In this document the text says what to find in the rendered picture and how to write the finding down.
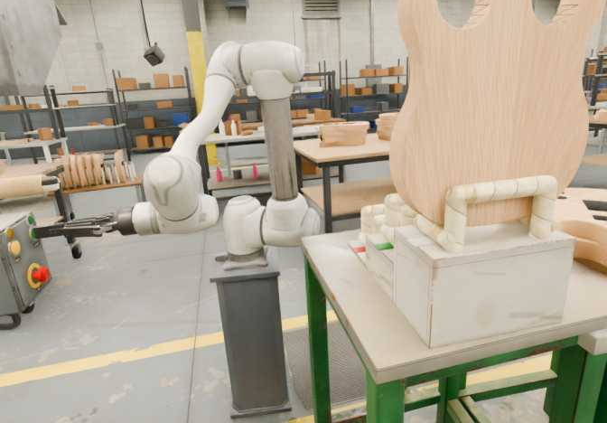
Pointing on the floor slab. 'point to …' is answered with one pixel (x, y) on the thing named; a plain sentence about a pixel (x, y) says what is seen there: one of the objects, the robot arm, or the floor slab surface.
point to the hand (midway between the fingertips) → (51, 230)
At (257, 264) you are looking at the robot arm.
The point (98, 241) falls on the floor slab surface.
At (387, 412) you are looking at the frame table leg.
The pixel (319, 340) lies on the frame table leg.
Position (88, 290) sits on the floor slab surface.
